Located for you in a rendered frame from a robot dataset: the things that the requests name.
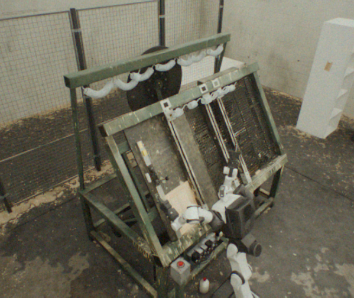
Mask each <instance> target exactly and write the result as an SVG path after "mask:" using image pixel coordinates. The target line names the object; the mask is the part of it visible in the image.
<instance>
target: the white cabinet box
mask: <svg viewBox="0 0 354 298"><path fill-rule="evenodd" d="M353 80H354V20H353V19H347V18H341V17H339V18H334V19H332V20H330V21H326V22H324V24H323V28H322V31H321V33H320V38H319V42H318V45H317V50H316V53H315V57H314V62H313V65H312V68H311V73H310V77H309V80H308V85H307V86H306V91H305V94H304V98H303V103H302V106H301V110H300V114H299V118H298V122H297V126H296V128H298V129H299V130H301V131H304V132H307V133H309V134H311V135H314V136H316V137H319V138H323V139H324V138H326V137H327V136H328V135H329V134H331V133H332V132H333V131H334V130H335V129H336V128H337V126H338V124H339V121H340V117H341V114H342V112H343V108H344V106H345V103H346V100H347V96H348V94H349V91H350V89H351V87H352V83H353Z"/></svg>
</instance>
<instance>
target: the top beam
mask: <svg viewBox="0 0 354 298"><path fill-rule="evenodd" d="M257 70H259V66H258V63H257V62H256V63H253V64H250V65H248V66H245V67H243V68H240V69H238V70H235V71H232V72H230V73H227V74H226V75H224V76H221V77H218V78H216V79H218V81H219V84H220V85H222V84H225V83H227V82H230V81H231V80H234V79H237V78H239V77H244V76H247V75H248V74H250V73H253V72H255V71H257ZM216 79H213V80H216ZM213 80H211V81H208V82H206V83H203V84H206V86H207V90H212V89H214V87H213V84H212V81H213ZM203 84H201V85H203ZM201 85H198V86H196V87H193V88H192V89H189V90H187V91H185V92H182V93H179V94H176V95H174V96H171V97H169V98H166V99H169V101H170V104H171V106H174V105H177V104H179V103H182V102H183V101H185V100H188V99H190V98H192V97H194V96H197V95H199V94H201V91H200V89H199V86H201ZM166 99H163V100H161V101H164V100H166ZM161 101H159V102H157V103H154V104H152V105H150V106H147V107H145V108H142V109H139V110H137V111H134V112H131V113H130V114H127V115H125V116H123V117H120V118H118V119H115V120H113V121H110V122H107V123H105V124H103V125H100V126H98V129H99V131H100V133H101V134H102V137H103V138H104V137H107V136H110V135H112V134H115V133H117V132H119V131H122V130H124V129H125V128H128V127H130V126H132V125H135V124H137V123H139V122H142V121H144V120H146V119H149V118H151V117H153V116H156V115H157V114H160V113H162V112H163V109H162V107H161V104H160V102H161Z"/></svg>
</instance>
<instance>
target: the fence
mask: <svg viewBox="0 0 354 298"><path fill-rule="evenodd" d="M139 142H141V143H142V140H141V141H138V142H137V143H135V146H136V148H137V150H138V152H139V155H140V156H141V159H142V161H143V164H144V166H145V168H146V171H147V173H148V175H149V176H150V179H151V183H152V185H153V187H154V189H155V191H156V193H158V194H159V196H160V198H161V199H162V200H163V201H166V198H165V195H164V192H163V190H162V188H161V185H159V186H157V187H156V185H155V182H154V181H153V179H152V177H151V175H150V172H149V170H148V167H147V166H148V165H150V164H151V162H150V160H149V158H148V155H145V156H144V155H143V153H142V150H145V148H144V145H143V143H142V146H143V148H140V147H139V145H138V143H139ZM167 220H168V221H169V223H170V226H171V224H172V223H173V221H170V220H169V218H168V217H167ZM171 229H172V230H173V233H174V235H175V238H176V239H179V238H180V237H182V234H181V232H180V230H179V229H178V230H177V231H175V230H174V229H173V228H172V227H171Z"/></svg>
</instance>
